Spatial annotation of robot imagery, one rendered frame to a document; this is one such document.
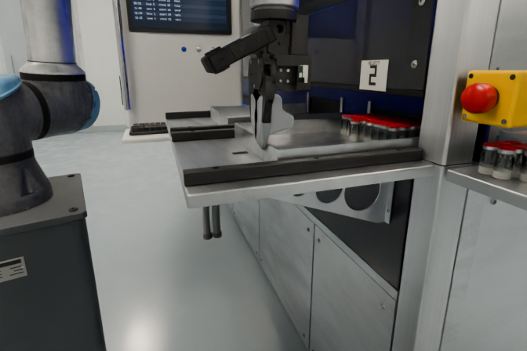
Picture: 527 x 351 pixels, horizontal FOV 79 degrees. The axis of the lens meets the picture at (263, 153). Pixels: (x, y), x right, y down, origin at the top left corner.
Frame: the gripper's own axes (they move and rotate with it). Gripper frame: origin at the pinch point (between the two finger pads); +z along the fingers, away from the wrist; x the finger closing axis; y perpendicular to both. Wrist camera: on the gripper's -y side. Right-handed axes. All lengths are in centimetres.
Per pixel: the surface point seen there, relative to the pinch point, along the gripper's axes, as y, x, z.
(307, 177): 4.5, -9.5, 3.5
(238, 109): 10, 54, 1
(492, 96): 24.6, -19.8, -8.7
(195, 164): -10.1, 2.5, 3.8
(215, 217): 10, 99, 61
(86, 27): -110, 544, -73
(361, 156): 14.6, -7.9, 1.5
